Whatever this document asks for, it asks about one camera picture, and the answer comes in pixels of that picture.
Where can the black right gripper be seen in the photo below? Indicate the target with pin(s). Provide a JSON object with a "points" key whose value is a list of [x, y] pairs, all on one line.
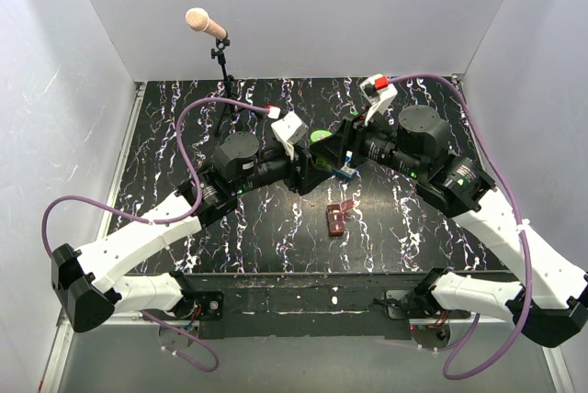
{"points": [[349, 138]]}

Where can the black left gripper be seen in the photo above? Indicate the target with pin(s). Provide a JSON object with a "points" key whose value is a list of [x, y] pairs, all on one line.
{"points": [[302, 173]]}

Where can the green lidded pill bottle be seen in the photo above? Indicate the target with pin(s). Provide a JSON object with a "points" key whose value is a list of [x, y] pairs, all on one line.
{"points": [[317, 150]]}

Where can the brown weekly pill organizer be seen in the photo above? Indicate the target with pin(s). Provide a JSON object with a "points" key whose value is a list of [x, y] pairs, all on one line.
{"points": [[335, 215]]}

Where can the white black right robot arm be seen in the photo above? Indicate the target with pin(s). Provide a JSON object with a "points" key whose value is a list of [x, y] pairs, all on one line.
{"points": [[548, 297]]}

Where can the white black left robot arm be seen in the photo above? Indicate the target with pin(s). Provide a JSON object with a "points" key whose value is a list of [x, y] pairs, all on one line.
{"points": [[92, 282]]}

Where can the blue grey toy bricks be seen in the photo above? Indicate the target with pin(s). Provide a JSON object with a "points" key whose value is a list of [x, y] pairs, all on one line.
{"points": [[345, 172]]}

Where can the black microphone tripod stand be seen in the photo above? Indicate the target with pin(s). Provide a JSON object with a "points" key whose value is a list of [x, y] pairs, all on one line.
{"points": [[229, 111]]}

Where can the pink foam microphone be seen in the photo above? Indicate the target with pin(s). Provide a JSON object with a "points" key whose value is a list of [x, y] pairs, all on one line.
{"points": [[199, 20]]}

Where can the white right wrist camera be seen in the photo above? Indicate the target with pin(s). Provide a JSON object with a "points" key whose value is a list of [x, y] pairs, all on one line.
{"points": [[379, 92]]}

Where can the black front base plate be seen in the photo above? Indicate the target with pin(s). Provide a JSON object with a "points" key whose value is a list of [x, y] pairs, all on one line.
{"points": [[300, 305]]}

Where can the aluminium frame rail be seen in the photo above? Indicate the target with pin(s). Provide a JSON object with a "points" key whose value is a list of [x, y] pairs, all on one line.
{"points": [[64, 332]]}

